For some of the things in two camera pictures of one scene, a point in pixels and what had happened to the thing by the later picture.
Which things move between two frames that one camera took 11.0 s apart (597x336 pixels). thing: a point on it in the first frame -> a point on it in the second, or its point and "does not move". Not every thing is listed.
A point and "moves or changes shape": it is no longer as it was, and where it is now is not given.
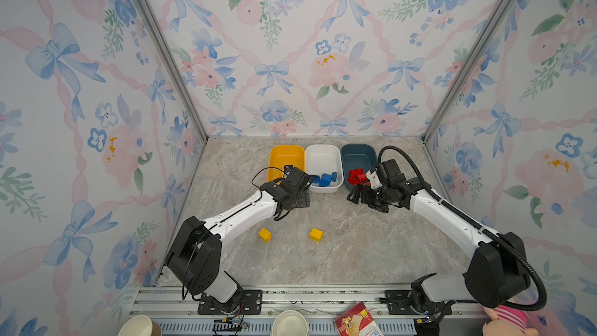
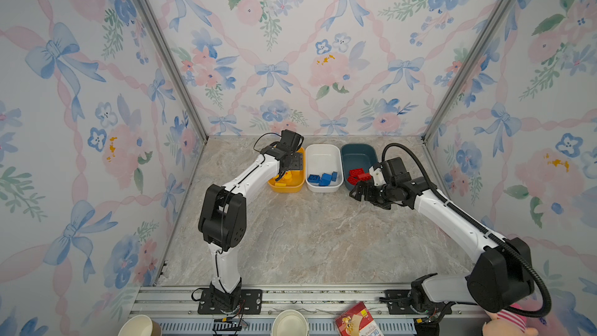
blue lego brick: x=326 y=180 does not move
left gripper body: x=301 y=201 -> x=297 y=162
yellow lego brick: x=316 y=235 moves or changes shape
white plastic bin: x=324 y=166 does not move
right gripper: x=364 y=190 does not move
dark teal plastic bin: x=354 y=156 does not move
